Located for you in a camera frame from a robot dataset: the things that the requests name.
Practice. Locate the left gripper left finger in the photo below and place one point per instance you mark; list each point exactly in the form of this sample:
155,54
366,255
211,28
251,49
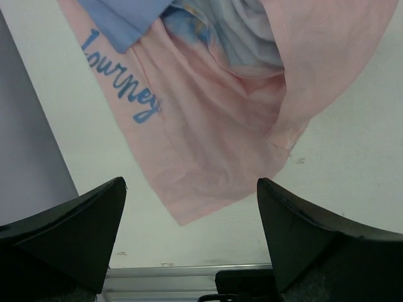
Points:
63,253

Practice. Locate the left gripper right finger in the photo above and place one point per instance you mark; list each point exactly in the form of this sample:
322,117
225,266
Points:
318,255

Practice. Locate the blue pink printed pillowcase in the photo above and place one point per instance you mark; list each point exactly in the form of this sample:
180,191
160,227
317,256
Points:
213,95

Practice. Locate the front aluminium rail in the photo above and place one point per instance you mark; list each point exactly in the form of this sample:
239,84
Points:
165,283

